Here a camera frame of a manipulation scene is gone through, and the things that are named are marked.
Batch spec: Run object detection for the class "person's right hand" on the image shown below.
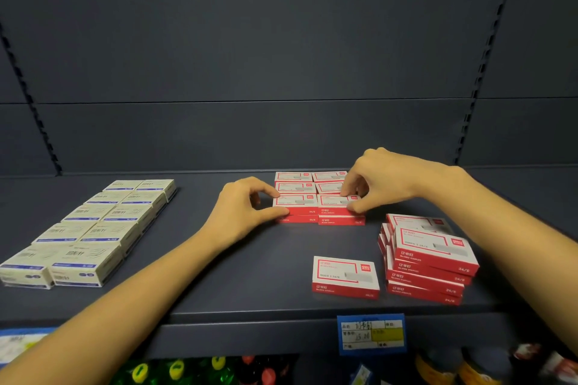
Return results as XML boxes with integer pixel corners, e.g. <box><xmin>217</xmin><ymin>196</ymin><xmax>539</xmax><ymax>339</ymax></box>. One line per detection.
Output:
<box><xmin>339</xmin><ymin>147</ymin><xmax>470</xmax><ymax>215</ymax></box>

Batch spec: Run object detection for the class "person's left hand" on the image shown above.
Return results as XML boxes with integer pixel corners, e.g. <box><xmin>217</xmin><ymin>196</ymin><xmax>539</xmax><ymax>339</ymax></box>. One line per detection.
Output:
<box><xmin>200</xmin><ymin>176</ymin><xmax>291</xmax><ymax>250</ymax></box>

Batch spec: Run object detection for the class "stack of red boxes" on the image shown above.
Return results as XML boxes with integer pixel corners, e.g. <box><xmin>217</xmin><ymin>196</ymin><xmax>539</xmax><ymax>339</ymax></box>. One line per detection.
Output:
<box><xmin>272</xmin><ymin>170</ymin><xmax>480</xmax><ymax>307</ymax></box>

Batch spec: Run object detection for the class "white blue paperclip boxes group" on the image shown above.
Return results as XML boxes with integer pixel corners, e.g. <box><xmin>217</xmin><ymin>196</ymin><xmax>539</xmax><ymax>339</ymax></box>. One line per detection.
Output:
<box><xmin>0</xmin><ymin>179</ymin><xmax>178</xmax><ymax>290</ymax></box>

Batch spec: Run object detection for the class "dark grey metal shelf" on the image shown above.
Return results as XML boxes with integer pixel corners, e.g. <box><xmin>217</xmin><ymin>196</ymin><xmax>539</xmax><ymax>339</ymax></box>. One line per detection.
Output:
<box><xmin>0</xmin><ymin>0</ymin><xmax>578</xmax><ymax>385</ymax></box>

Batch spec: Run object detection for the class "person's left forearm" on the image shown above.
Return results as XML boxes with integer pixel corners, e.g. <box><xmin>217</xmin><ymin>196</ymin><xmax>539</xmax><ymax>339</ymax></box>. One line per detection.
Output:
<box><xmin>0</xmin><ymin>226</ymin><xmax>225</xmax><ymax>385</ymax></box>

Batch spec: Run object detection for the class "person's right forearm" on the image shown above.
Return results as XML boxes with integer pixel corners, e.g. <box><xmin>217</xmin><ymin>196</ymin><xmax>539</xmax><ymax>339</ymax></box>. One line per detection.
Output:
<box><xmin>429</xmin><ymin>168</ymin><xmax>578</xmax><ymax>354</ymax></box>

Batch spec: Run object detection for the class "blue yellow price tag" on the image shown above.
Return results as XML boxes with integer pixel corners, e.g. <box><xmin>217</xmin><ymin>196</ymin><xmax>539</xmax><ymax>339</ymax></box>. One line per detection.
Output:
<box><xmin>0</xmin><ymin>327</ymin><xmax>57</xmax><ymax>370</ymax></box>
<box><xmin>337</xmin><ymin>313</ymin><xmax>407</xmax><ymax>356</ymax></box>

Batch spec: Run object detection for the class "group of red-capped cola bottles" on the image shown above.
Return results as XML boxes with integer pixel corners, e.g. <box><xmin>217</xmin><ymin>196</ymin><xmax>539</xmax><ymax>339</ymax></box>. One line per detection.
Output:
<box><xmin>237</xmin><ymin>354</ymin><xmax>294</xmax><ymax>385</ymax></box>

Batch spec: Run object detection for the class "group of yellow-capped green bottles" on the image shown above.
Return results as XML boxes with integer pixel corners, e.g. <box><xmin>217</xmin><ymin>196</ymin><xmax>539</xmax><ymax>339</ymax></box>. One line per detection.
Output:
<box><xmin>110</xmin><ymin>355</ymin><xmax>240</xmax><ymax>385</ymax></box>

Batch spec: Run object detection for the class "dark sauce jug orange label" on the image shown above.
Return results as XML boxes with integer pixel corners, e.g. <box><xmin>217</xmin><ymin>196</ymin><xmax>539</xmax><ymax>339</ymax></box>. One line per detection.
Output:
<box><xmin>414</xmin><ymin>348</ymin><xmax>455</xmax><ymax>385</ymax></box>
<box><xmin>456</xmin><ymin>346</ymin><xmax>505</xmax><ymax>385</ymax></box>

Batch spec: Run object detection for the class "loose blue yellow tag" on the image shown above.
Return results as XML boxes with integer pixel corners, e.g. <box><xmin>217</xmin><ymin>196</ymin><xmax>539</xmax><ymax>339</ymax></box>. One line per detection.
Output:
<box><xmin>350</xmin><ymin>364</ymin><xmax>373</xmax><ymax>385</ymax></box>

